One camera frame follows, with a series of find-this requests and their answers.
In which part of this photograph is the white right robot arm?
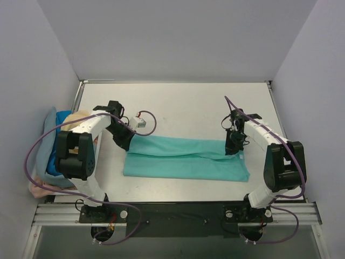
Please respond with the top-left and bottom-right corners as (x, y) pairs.
(224, 109), (307, 221)

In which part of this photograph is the white laundry bin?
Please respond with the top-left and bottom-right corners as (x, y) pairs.
(28, 134), (102, 199)

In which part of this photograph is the light blue t shirt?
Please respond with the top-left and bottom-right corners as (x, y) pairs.
(36, 107), (73, 188)

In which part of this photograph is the teal t shirt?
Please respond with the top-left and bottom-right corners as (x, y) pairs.
(123, 135), (250, 182)

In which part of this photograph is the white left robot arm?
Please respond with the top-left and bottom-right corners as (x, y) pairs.
(55, 100), (134, 222)

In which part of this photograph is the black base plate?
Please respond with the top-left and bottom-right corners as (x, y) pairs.
(79, 201), (273, 238)

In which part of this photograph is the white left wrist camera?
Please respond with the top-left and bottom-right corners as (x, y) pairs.
(129, 112), (146, 130)

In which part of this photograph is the aluminium frame rail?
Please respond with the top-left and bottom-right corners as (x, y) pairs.
(32, 203), (322, 226)

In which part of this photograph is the pink t shirt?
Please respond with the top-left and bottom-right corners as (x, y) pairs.
(29, 176), (76, 199)

